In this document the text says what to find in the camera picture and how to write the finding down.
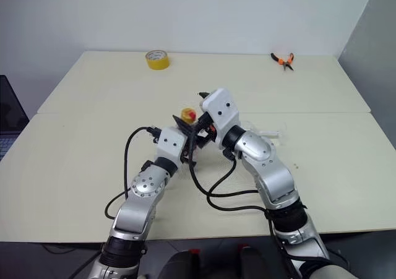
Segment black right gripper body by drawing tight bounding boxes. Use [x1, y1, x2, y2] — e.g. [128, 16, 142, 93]
[197, 122, 217, 150]

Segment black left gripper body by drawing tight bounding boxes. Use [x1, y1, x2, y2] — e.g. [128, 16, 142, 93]
[181, 129, 207, 163]

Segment yellow and red bottle cap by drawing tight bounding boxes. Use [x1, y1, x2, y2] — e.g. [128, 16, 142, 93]
[180, 106, 197, 122]

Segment clear wine glass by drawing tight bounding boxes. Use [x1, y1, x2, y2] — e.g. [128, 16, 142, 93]
[246, 121, 290, 148]

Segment yellow tape roll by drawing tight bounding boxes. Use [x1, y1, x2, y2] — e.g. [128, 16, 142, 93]
[145, 49, 171, 71]

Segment orange and black pliers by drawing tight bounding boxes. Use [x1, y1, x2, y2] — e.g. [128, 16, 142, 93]
[270, 52, 296, 73]

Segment dark rounded shape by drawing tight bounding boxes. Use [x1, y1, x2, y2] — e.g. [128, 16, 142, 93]
[236, 243, 289, 279]
[158, 248, 202, 279]

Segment dark laptop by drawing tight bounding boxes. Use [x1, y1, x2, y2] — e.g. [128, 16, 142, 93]
[0, 74, 30, 163]

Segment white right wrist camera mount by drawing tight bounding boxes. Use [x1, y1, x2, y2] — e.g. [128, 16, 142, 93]
[199, 88, 241, 150]

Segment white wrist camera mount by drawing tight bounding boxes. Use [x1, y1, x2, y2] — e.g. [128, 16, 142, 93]
[199, 88, 241, 150]
[153, 126, 189, 171]

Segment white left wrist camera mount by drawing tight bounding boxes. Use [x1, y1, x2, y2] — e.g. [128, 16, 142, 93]
[153, 126, 189, 171]

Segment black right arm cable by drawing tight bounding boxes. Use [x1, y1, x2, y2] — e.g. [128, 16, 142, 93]
[187, 147, 279, 239]

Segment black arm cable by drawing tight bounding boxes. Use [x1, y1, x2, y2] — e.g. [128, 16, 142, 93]
[103, 126, 161, 221]
[187, 147, 279, 239]

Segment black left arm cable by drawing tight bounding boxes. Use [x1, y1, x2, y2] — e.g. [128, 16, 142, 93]
[103, 126, 161, 221]

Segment thin black floor cable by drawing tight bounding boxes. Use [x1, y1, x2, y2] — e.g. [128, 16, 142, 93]
[42, 243, 105, 279]

